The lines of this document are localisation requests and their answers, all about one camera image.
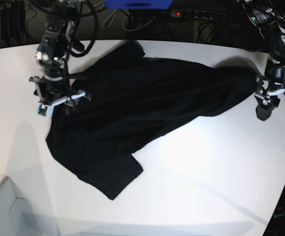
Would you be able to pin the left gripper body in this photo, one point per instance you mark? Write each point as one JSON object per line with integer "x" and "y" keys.
{"x": 267, "y": 89}

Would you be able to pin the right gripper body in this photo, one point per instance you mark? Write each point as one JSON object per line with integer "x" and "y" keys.
{"x": 55, "y": 91}

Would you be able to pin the black t-shirt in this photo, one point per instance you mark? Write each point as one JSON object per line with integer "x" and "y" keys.
{"x": 135, "y": 100}

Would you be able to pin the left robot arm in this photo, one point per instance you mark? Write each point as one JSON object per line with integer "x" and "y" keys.
{"x": 271, "y": 26}

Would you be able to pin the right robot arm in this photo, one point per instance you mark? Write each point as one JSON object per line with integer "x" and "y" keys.
{"x": 56, "y": 47}

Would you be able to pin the black device on floor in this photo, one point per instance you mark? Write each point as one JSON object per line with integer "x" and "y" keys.
{"x": 12, "y": 20}

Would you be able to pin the blue box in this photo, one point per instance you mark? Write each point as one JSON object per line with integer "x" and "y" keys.
{"x": 138, "y": 4}

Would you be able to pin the black power strip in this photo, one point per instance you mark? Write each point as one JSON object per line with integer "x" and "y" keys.
{"x": 196, "y": 14}

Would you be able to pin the grey bin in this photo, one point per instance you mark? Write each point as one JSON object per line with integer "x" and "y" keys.
{"x": 17, "y": 217}

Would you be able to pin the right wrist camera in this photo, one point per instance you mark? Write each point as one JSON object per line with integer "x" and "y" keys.
{"x": 45, "y": 110}

